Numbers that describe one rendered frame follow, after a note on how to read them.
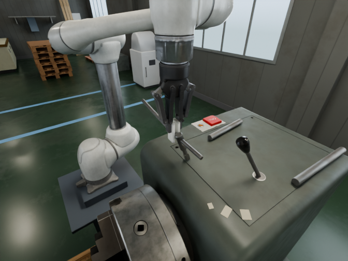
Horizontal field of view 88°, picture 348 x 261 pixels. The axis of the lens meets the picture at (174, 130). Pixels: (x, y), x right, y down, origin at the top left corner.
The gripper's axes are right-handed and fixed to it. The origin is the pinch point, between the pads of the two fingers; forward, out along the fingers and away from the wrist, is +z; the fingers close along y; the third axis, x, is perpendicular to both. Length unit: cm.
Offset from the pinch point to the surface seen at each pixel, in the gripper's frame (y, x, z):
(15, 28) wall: 126, -1012, 22
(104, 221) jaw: 25.9, 6.7, 16.1
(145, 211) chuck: 16.2, 12.5, 12.1
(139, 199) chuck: 16.2, 7.9, 12.7
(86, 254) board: 36, -5, 45
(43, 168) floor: 78, -189, 136
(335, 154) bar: -44, 29, 8
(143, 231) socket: 18.5, 16.3, 12.8
